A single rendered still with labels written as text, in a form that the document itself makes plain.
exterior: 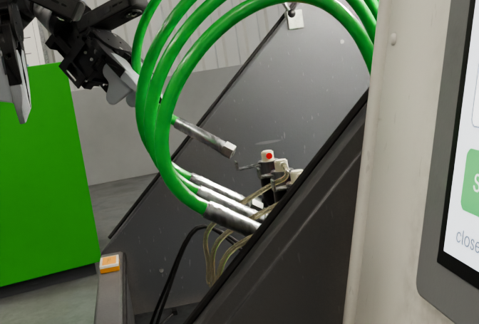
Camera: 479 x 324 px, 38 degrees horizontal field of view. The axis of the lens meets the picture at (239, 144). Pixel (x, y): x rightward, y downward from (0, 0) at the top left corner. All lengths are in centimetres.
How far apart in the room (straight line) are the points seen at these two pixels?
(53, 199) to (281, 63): 310
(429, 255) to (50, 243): 389
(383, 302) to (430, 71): 17
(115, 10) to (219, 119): 29
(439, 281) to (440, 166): 7
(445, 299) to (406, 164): 11
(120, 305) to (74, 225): 329
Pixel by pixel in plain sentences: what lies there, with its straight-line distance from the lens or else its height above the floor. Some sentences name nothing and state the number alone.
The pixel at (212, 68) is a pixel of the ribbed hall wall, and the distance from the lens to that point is 752.
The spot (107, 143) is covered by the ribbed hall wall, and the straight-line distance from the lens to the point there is 739.
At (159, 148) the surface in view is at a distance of 64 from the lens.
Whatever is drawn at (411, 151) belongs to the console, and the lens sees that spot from 48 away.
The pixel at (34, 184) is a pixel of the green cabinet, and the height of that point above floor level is 63.
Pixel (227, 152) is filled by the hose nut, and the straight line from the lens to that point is 99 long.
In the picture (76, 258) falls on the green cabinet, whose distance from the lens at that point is 430.
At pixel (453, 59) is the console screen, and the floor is 125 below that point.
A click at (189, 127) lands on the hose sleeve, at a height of 117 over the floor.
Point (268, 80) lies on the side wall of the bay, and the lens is 122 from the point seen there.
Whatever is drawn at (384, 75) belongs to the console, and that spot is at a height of 124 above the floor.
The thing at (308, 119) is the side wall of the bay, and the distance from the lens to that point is 124.
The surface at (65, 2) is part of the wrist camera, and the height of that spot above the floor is 135.
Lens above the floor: 128
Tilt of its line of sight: 9 degrees down
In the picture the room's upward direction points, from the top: 8 degrees counter-clockwise
